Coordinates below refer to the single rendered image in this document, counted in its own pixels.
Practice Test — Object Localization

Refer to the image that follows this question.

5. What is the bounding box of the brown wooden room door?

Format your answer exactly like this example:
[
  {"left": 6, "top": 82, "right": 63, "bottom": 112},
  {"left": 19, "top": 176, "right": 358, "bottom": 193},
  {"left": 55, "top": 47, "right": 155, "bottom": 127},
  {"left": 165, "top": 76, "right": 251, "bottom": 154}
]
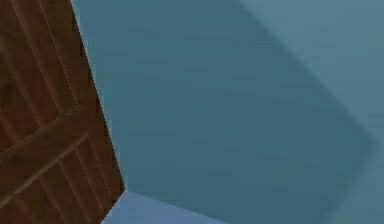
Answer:
[{"left": 0, "top": 0, "right": 126, "bottom": 224}]

